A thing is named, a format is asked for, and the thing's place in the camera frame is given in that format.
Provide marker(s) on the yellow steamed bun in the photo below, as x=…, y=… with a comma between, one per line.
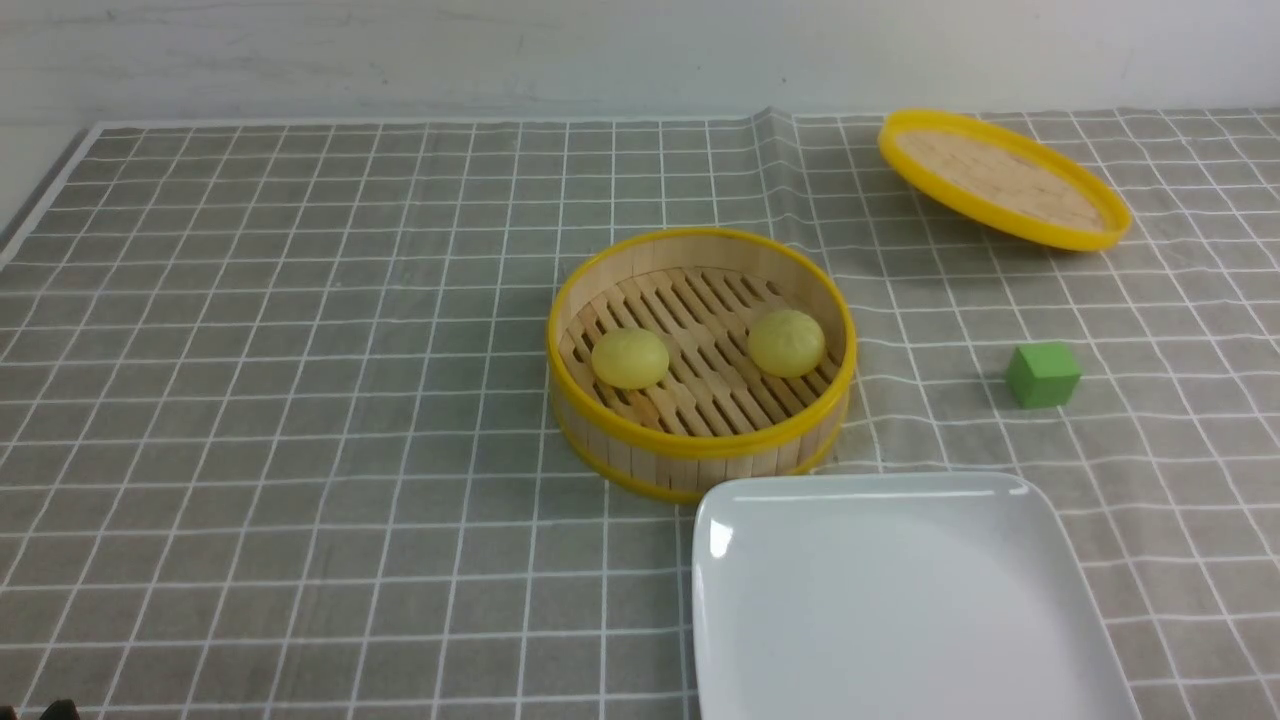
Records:
x=630, y=358
x=786, y=343

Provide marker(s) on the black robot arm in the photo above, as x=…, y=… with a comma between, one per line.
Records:
x=61, y=710

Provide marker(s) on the white square plate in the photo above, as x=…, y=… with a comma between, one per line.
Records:
x=935, y=595

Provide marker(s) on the bamboo steamer basket yellow rim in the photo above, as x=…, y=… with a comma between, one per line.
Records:
x=715, y=416

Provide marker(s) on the bamboo steamer lid yellow rim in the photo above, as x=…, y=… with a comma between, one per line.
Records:
x=1004, y=180

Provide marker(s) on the green cube block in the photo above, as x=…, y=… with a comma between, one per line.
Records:
x=1042, y=374

